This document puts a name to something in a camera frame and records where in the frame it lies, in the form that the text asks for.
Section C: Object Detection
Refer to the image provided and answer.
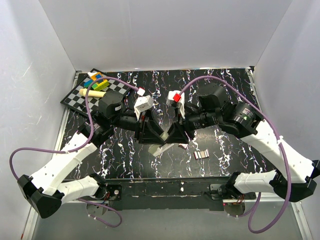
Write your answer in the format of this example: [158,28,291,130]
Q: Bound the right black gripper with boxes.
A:
[165,105,220,145]

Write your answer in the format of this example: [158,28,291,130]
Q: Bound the wooden cylinder peg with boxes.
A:
[79,88,106,98]

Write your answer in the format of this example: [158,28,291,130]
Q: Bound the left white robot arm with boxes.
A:
[17,90,168,219]

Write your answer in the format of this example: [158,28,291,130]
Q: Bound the white red staple box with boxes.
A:
[178,143,188,149]

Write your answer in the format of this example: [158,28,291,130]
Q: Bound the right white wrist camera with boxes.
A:
[166,90,185,119]

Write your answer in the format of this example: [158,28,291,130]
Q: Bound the black white checkerboard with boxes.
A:
[59,67,132,118]

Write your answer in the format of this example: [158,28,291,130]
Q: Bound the white stapler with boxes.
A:
[152,143,174,157]

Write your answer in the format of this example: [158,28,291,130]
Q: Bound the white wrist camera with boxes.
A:
[166,90,185,119]
[134,95,154,120]

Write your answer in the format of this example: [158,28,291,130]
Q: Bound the grey beige stapler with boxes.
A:
[148,132,169,155]

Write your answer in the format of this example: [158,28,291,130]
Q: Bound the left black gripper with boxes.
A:
[111,108,167,144]

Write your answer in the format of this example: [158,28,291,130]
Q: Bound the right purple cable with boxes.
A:
[174,75,292,234]

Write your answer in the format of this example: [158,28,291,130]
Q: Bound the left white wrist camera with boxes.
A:
[134,95,154,120]

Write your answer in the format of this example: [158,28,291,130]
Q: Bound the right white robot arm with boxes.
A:
[166,83,320,203]

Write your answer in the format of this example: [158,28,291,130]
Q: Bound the colourful toy block stack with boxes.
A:
[83,71,110,91]

